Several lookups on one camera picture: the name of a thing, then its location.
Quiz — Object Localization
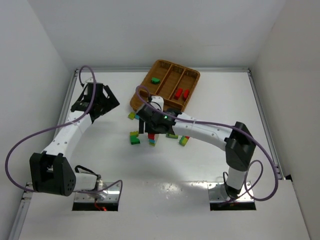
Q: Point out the red top lego stack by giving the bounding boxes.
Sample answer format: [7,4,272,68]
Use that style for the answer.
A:
[147,133,159,140]

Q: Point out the small red lego brick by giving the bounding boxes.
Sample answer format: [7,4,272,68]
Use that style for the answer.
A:
[183,89,190,101]

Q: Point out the cyan lime lego stack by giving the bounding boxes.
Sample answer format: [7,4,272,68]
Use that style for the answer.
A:
[148,139,158,146]

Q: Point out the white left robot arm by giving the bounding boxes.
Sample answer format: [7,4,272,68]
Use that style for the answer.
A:
[29,82,120,196]

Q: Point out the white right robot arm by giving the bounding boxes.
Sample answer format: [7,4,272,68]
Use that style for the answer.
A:
[136,96,256,199]

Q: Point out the lime green small lego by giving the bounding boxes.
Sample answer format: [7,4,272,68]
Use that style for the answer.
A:
[128,112,136,120]

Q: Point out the green yellow notched lego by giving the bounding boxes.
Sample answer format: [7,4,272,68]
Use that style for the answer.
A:
[129,131,141,145]

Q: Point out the green lime lego pair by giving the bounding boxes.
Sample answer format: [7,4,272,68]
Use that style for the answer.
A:
[166,133,179,139]

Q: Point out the lime red green lego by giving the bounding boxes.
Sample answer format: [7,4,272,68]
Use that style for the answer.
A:
[179,135,190,147]

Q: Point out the green lego in tray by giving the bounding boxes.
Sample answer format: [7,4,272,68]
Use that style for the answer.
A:
[151,77,161,85]

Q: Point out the brown wicker divided tray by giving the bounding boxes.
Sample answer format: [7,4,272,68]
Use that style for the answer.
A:
[129,59,201,112]

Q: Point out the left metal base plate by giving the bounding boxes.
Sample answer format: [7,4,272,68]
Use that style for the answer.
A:
[73,180,122,204]

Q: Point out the metal base plate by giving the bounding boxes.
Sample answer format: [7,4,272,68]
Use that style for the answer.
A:
[207,182,255,204]
[73,180,122,204]

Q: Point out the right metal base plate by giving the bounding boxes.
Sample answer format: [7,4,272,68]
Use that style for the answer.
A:
[207,182,255,204]

